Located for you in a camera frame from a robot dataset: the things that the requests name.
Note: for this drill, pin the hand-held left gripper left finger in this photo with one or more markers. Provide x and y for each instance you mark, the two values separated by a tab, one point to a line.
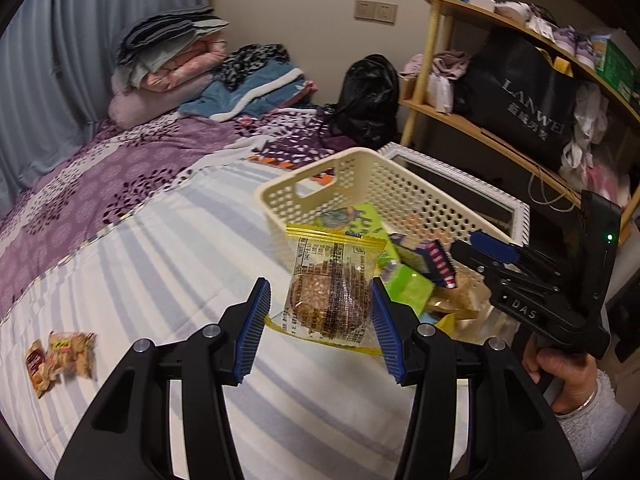
252	332

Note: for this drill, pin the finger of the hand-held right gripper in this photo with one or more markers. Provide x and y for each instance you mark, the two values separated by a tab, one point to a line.
475	257
495	246

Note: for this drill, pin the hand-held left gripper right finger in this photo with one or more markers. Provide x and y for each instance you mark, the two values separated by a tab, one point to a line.
390	335

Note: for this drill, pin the brown paper snack packet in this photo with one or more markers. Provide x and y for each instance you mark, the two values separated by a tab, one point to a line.
462	292

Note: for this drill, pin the blue striped snack packet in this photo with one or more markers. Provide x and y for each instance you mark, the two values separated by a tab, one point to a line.
435	262

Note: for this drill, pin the small green snack packet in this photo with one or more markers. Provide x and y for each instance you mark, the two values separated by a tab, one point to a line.
410	287

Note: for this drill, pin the yellow biscuit packet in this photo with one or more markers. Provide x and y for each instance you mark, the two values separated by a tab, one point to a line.
450	325

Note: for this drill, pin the clear cookie packet yellow trim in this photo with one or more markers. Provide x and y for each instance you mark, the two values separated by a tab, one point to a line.
330	295

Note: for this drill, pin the cream perforated plastic basket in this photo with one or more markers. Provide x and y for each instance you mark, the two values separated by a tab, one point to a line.
400	185

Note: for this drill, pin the clear cracker bag red label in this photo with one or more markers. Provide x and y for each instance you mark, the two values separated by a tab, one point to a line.
67	357

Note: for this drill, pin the person's right forearm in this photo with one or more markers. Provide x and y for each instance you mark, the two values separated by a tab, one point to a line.
595	430

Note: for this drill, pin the person's right hand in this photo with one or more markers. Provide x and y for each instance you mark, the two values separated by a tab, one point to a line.
570	375

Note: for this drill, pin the white lattice basket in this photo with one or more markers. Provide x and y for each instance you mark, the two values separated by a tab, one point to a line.
450	175

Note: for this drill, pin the blue striped white sheet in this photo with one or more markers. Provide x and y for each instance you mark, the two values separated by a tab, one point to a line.
165	270

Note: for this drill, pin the large lime green snack packet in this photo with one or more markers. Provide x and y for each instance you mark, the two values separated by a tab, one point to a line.
360	217

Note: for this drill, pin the white plastic bags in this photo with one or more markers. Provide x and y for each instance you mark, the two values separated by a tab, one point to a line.
590	125

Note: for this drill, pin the black paper shopping bag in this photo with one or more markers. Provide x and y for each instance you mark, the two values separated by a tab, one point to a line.
520	95

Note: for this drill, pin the orange pink cloth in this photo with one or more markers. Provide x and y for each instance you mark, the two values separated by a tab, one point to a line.
272	161

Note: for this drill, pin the pink clothes pile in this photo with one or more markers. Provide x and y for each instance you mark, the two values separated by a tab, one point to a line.
445	72

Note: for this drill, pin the black backpack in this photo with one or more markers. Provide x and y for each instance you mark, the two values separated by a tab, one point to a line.
365	100

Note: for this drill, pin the wooden shelf rack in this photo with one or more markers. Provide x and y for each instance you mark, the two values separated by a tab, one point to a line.
435	60

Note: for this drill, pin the green cardboard box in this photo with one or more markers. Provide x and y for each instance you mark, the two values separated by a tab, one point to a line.
617	60

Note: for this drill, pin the purple floral bedsheet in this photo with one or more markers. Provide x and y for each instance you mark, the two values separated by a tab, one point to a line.
100	180

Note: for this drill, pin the small purple shoes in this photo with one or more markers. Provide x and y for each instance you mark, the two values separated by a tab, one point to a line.
575	45

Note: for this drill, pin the lavender pillow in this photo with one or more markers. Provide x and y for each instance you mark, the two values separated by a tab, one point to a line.
150	105

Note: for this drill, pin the leopard print cloth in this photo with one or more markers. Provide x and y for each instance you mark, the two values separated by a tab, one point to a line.
250	62

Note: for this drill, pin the pink folded quilt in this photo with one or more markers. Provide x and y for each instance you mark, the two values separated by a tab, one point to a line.
185	67

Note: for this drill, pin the light blue folded blanket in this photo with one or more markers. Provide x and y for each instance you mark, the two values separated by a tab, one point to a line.
135	70

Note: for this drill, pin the dark grey folded blanket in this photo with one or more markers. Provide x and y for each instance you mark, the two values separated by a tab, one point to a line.
165	27

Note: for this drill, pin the blue curtain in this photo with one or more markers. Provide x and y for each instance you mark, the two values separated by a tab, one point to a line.
75	60

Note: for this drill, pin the beige wall outlet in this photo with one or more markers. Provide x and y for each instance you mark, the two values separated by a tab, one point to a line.
364	10
386	12

